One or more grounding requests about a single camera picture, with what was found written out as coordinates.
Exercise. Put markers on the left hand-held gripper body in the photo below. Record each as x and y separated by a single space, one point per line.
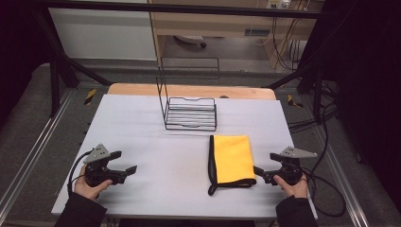
100 172

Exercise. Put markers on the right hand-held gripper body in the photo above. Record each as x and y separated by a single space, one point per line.
290 170

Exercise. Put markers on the yellow cloth with black trim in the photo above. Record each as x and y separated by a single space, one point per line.
233 159

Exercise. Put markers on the person's right hand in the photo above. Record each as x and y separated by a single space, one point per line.
294 189

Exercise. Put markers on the person's left hand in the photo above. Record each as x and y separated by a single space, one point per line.
85 189

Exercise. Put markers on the yellow black tape strip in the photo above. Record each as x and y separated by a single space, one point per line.
90 96
293 101

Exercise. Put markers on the wooden table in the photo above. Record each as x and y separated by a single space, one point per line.
135 90

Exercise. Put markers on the black curtain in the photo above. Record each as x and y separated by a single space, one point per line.
369 78
19 47

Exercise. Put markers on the white cabinet panel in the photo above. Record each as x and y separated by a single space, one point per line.
101 33

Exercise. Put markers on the office chair base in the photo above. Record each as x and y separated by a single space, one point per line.
192 39

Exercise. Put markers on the light wooden desk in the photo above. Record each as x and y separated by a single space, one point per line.
214 25

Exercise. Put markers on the white power strip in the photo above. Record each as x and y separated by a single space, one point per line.
277 3

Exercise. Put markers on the aluminium floor rail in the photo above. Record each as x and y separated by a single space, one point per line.
342 176
34 148

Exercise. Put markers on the black metal frame stand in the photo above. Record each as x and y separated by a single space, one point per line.
55 82
317 94

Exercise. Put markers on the black metal frame crossbar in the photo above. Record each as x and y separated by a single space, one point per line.
189 8

